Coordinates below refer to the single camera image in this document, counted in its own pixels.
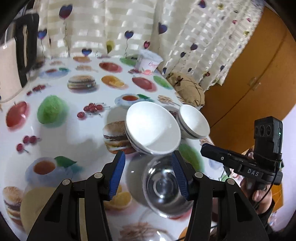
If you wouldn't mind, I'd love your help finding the steel bowl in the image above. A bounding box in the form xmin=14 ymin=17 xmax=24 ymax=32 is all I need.
xmin=142 ymin=155 xmax=193 ymax=219

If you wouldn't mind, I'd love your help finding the small white bowl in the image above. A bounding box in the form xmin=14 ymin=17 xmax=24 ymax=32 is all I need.
xmin=176 ymin=104 xmax=210 ymax=140

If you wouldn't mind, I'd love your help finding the white bowl blue rim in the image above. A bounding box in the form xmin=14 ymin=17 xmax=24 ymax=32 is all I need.
xmin=125 ymin=101 xmax=181 ymax=156

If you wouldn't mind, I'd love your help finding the beige plate bottom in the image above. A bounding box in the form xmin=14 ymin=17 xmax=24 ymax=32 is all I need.
xmin=20 ymin=187 xmax=56 ymax=235

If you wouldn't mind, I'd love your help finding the right hand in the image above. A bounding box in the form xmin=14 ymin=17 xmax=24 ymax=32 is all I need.
xmin=240 ymin=178 xmax=273 ymax=214

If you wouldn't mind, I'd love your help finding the fruit print tablecloth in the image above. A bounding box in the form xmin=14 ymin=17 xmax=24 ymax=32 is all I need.
xmin=0 ymin=55 xmax=227 ymax=241

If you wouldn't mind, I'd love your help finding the burlap bag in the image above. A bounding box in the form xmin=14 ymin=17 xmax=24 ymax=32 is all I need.
xmin=166 ymin=72 xmax=205 ymax=107

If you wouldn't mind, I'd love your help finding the wooden cabinet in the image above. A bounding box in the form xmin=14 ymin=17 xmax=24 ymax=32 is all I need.
xmin=201 ymin=9 xmax=295 ymax=153

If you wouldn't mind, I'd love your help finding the yogurt cup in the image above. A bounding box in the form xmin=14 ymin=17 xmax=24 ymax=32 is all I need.
xmin=135 ymin=49 xmax=163 ymax=75

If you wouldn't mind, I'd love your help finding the striped heart curtain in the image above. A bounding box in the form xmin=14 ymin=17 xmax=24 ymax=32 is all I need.
xmin=33 ymin=0 xmax=264 ymax=90

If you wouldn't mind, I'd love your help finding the white electric kettle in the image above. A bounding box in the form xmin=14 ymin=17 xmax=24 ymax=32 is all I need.
xmin=1 ymin=13 xmax=39 ymax=103

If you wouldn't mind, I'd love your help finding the black camera box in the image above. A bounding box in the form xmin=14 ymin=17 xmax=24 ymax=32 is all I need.
xmin=253 ymin=116 xmax=283 ymax=162

